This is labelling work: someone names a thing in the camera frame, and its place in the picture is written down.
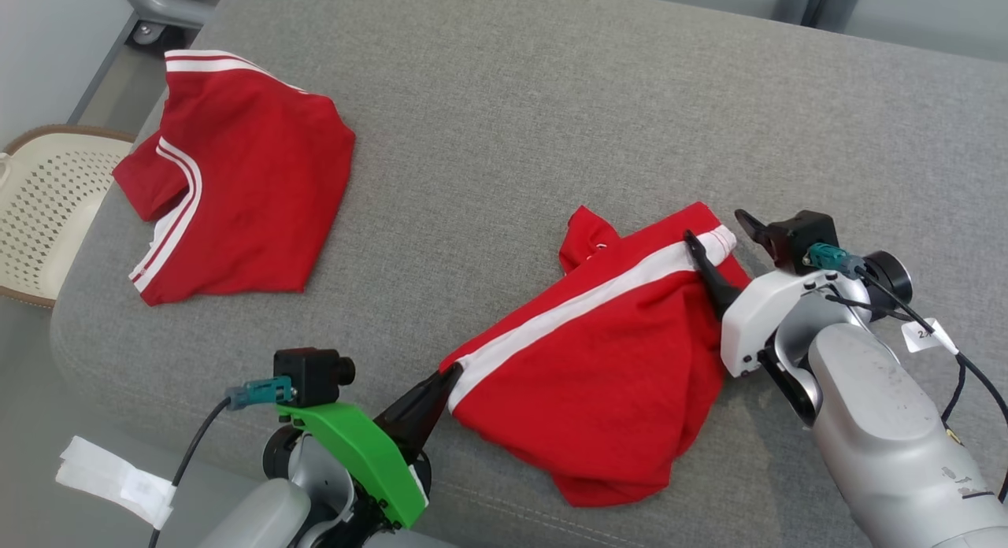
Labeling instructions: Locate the grey partition leg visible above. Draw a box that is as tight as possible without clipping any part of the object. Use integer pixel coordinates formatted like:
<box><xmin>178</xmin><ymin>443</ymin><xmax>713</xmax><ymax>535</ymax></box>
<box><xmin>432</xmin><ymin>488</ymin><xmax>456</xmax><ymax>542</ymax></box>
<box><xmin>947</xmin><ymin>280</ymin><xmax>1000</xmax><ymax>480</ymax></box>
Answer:
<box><xmin>114</xmin><ymin>0</ymin><xmax>217</xmax><ymax>29</ymax></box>

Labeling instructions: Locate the grey partition post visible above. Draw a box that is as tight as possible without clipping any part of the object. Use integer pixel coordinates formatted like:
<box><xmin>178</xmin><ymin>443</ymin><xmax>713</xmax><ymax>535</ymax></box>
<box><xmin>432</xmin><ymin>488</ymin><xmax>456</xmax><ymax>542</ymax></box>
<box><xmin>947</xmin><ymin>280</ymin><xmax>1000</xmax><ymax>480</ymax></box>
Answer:
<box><xmin>811</xmin><ymin>0</ymin><xmax>847</xmax><ymax>33</ymax></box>
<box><xmin>772</xmin><ymin>0</ymin><xmax>813</xmax><ymax>28</ymax></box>

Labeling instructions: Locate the white tape cable label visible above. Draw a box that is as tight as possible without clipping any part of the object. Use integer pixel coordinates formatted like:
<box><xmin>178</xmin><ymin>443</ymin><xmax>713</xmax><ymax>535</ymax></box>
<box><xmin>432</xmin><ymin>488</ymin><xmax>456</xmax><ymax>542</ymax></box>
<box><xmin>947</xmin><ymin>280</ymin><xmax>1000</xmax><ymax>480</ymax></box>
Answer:
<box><xmin>55</xmin><ymin>435</ymin><xmax>176</xmax><ymax>531</ymax></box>

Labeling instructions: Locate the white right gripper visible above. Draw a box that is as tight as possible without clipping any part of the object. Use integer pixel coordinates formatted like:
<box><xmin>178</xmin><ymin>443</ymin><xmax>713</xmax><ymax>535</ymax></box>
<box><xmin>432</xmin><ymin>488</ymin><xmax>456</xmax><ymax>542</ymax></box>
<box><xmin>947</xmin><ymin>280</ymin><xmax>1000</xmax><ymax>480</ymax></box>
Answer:
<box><xmin>684</xmin><ymin>209</ymin><xmax>914</xmax><ymax>376</ymax></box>

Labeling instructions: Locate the cream perforated laundry basket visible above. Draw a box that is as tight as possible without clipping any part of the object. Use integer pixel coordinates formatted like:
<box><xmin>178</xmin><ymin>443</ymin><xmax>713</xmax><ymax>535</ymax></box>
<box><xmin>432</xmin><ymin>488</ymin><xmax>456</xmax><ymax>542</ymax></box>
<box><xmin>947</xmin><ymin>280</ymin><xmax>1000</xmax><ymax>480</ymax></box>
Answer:
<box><xmin>0</xmin><ymin>125</ymin><xmax>136</xmax><ymax>309</ymax></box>

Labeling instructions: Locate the red Bulls 23 jersey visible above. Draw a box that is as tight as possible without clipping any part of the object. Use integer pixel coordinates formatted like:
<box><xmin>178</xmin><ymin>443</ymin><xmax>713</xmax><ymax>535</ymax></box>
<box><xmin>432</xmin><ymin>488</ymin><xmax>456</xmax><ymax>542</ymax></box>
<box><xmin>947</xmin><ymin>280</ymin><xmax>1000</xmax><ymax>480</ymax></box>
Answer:
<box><xmin>113</xmin><ymin>50</ymin><xmax>357</xmax><ymax>306</ymax></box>

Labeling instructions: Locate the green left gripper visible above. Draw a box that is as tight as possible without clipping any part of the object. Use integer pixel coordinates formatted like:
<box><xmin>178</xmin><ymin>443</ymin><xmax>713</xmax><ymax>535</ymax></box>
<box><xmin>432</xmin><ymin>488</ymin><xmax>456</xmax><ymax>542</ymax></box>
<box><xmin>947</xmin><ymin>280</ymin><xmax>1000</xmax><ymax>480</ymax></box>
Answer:
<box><xmin>262</xmin><ymin>365</ymin><xmax>462</xmax><ymax>529</ymax></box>

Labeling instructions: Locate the red shorts white stripe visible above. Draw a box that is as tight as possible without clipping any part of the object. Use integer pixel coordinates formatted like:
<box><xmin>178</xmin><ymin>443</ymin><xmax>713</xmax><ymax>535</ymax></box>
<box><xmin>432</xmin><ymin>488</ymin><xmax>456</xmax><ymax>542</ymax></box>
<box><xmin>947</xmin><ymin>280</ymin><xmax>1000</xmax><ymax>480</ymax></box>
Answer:
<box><xmin>439</xmin><ymin>202</ymin><xmax>753</xmax><ymax>508</ymax></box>

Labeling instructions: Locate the small white cable tag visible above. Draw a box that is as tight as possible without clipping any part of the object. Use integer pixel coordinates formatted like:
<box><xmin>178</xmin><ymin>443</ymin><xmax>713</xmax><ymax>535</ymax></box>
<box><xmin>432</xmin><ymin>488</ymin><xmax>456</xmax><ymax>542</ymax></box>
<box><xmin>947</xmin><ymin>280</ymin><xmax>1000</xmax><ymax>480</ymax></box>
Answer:
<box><xmin>902</xmin><ymin>318</ymin><xmax>960</xmax><ymax>356</ymax></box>

